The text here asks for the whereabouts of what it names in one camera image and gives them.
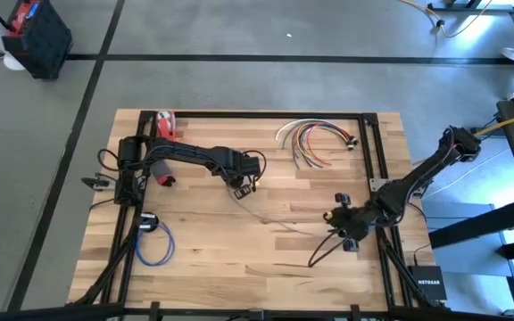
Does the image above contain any black cord spool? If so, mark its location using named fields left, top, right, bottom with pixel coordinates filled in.
left=138, top=211, right=160, bottom=233

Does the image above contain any black office desk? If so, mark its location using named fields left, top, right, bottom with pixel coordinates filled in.
left=427, top=0, right=514, bottom=48

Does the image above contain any green wire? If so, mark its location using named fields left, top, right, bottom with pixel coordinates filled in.
left=281, top=119, right=357, bottom=151

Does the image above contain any red tape dispenser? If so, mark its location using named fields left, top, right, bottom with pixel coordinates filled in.
left=155, top=110, right=183, bottom=143

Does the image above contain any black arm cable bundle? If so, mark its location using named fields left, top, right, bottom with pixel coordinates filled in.
left=67, top=213, right=145, bottom=309
left=375, top=226, right=423, bottom=309

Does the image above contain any coiled blue cable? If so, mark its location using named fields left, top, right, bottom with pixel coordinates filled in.
left=135, top=221, right=177, bottom=268

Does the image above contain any black Netgear network switch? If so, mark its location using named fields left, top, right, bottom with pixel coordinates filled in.
left=407, top=265, right=448, bottom=302

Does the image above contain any long thin blue cord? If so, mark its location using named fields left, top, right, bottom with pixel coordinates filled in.
left=226, top=185, right=332, bottom=237

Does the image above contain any black plastic crate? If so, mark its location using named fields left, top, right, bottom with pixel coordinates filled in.
left=1, top=0, right=74, bottom=80

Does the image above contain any black wire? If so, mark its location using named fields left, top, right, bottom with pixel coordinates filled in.
left=300, top=124, right=359, bottom=169

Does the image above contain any red wire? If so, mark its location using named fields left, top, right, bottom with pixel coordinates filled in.
left=305, top=125, right=360, bottom=169

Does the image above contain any thick yellow hanging cord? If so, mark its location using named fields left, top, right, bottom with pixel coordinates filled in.
left=473, top=108, right=514, bottom=136

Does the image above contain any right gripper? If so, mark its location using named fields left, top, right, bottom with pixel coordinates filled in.
left=307, top=192, right=377, bottom=268

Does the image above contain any yellow floor extension cord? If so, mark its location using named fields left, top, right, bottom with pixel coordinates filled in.
left=399, top=0, right=495, bottom=39

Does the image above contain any red box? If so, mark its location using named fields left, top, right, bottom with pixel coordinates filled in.
left=5, top=0, right=43, bottom=37

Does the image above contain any black aluminium table frame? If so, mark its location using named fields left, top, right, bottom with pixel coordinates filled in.
left=0, top=110, right=512, bottom=321

